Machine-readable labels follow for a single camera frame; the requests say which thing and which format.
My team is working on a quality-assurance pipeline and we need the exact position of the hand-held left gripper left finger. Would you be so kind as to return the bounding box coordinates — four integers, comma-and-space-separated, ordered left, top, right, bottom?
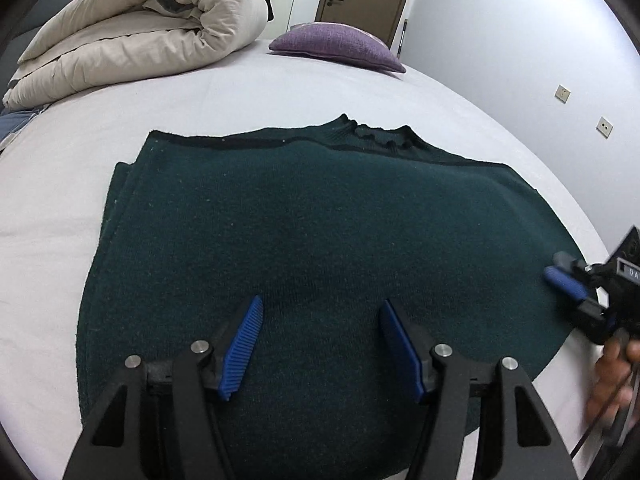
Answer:
62, 295, 265, 480

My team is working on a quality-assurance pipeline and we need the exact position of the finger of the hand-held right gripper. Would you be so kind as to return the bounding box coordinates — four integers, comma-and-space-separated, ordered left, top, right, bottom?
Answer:
544, 266, 608, 328
552, 251, 598, 286

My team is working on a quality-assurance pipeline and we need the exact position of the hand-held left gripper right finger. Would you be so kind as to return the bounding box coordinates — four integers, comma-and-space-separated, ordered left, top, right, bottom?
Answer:
379, 298, 581, 480

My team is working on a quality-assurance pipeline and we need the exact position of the dark green sweater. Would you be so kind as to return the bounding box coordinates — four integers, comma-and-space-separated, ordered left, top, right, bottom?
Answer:
75, 114, 583, 480

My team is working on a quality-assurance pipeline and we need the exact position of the person's right hand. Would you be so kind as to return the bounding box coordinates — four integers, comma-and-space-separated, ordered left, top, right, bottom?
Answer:
585, 330, 640, 428

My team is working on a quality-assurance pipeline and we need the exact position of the purple cushion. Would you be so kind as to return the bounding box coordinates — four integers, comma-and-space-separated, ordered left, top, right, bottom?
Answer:
268, 22, 407, 74

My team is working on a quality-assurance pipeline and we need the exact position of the blue pillow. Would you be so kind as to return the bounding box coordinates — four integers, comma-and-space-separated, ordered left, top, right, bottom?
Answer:
0, 104, 51, 152

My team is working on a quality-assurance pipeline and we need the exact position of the beige folded duvet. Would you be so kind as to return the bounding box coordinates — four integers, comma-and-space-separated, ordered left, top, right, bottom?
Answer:
2, 0, 271, 111

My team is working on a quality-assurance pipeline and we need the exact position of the grey upholstered headboard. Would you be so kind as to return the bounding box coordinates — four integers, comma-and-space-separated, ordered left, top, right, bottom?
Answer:
10, 0, 86, 58

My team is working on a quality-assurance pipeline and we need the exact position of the black cable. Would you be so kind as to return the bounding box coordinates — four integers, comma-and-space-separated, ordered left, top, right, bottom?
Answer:
570, 360, 640, 461

